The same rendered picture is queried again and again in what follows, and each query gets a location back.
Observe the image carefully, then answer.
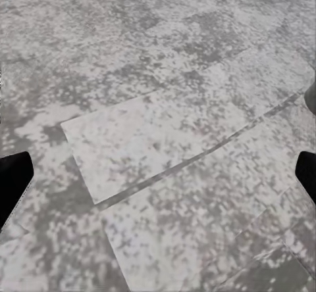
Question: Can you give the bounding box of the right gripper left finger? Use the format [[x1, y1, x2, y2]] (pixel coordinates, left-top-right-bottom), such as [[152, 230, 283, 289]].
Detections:
[[0, 151, 34, 230]]

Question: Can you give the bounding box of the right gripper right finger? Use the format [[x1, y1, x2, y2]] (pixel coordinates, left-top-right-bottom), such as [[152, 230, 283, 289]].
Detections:
[[295, 151, 316, 204]]

